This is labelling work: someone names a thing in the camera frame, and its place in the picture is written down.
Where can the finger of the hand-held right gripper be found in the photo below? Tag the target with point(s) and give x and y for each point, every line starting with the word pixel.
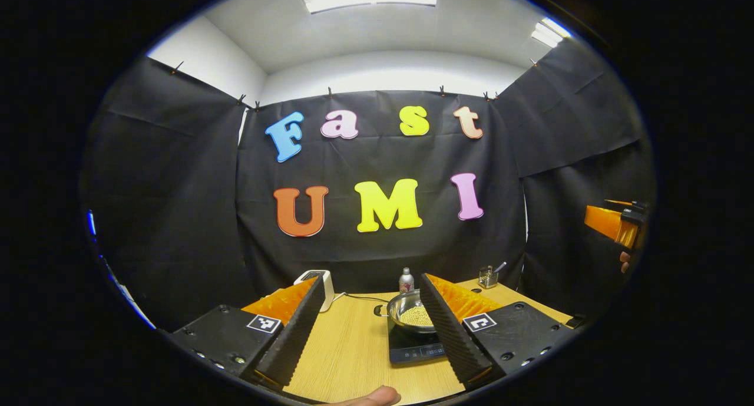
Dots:
pixel 607 223
pixel 618 202

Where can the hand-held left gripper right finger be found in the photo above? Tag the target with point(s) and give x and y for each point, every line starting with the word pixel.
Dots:
pixel 450 335

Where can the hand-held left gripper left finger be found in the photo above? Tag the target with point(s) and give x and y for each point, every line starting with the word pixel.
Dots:
pixel 291 335

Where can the black induction cooktop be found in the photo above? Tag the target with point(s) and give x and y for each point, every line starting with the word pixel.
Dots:
pixel 412 350

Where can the soybeans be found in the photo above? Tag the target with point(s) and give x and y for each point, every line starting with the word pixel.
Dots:
pixel 417 316

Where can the white toaster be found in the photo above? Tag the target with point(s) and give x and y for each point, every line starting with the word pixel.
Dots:
pixel 328 294

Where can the patterned metal bottle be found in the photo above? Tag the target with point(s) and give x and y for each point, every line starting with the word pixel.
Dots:
pixel 406 282

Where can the metal spoon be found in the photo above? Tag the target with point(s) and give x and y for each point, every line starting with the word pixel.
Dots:
pixel 500 267

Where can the black backdrop cloth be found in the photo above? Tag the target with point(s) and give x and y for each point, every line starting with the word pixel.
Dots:
pixel 383 254

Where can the small ceiling light panel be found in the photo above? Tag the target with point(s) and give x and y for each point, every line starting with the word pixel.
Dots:
pixel 549 33

